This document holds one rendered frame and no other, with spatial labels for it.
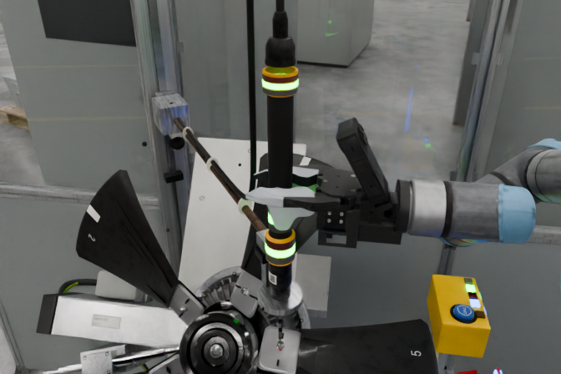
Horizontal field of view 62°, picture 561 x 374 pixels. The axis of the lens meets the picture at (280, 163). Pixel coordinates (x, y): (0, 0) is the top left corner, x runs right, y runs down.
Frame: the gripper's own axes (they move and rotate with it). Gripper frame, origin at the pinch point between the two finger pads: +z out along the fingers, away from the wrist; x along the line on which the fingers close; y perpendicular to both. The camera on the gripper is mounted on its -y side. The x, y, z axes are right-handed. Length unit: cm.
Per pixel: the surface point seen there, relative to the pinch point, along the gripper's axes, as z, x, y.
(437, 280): -35, 35, 43
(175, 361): 13.9, -4.3, 32.8
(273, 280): -2.2, -1.9, 15.5
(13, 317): 120, 70, 114
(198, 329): 9.8, -3.2, 26.1
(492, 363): -68, 71, 108
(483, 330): -42, 21, 44
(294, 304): -5.4, -2.2, 19.5
